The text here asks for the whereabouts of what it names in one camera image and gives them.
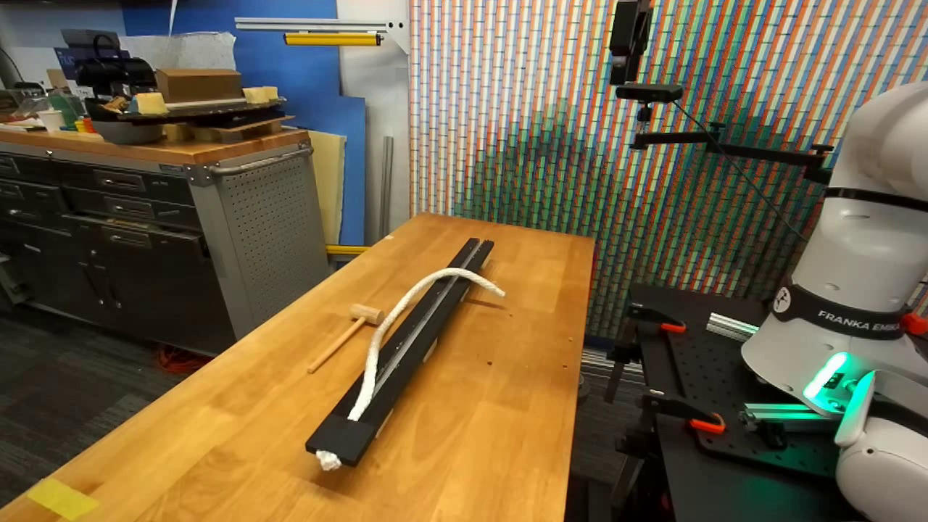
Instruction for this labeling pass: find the orange handled clamp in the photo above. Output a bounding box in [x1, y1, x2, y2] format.
[626, 303, 688, 333]
[645, 388, 729, 439]

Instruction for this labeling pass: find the orange handled clamp lower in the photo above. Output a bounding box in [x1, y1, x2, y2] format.
[645, 388, 729, 439]

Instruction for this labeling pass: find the small wooden mallet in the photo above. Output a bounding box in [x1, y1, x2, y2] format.
[308, 305, 384, 375]

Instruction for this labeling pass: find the grey metal tool cabinet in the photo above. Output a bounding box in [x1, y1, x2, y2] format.
[0, 130, 329, 353]

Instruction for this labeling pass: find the white rope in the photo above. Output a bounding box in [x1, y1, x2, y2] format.
[314, 266, 507, 477]

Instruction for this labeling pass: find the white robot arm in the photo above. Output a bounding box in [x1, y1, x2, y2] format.
[742, 82, 928, 522]

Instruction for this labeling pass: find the yellow tape square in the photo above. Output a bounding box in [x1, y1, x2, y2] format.
[27, 478, 100, 522]

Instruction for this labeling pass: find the orange handled clamp upper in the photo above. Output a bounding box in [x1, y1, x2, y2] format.
[626, 303, 688, 333]

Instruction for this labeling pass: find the blue foam board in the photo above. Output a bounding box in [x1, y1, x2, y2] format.
[123, 0, 369, 245]

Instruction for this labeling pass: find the long black slotted rail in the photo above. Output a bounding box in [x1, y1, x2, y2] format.
[304, 237, 506, 472]

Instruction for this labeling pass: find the yellow and silver level bar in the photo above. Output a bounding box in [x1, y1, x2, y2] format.
[234, 18, 410, 50]

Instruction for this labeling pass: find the black camera on stand arm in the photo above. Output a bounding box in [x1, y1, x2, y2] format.
[609, 0, 829, 184]

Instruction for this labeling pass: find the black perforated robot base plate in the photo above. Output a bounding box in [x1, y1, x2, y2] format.
[629, 287, 864, 522]

